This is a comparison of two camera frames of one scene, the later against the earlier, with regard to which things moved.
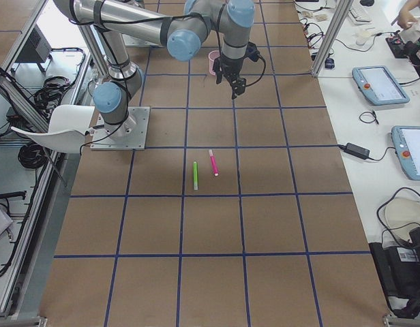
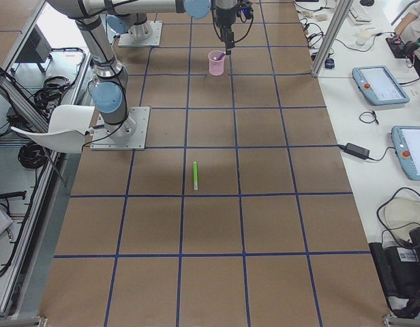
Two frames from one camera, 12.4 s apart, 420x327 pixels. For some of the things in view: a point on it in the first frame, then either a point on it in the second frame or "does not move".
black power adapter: x=355 y=150 does not move
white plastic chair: x=67 y=129 does not move
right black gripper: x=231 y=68 to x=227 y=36
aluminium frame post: x=341 y=14 does not move
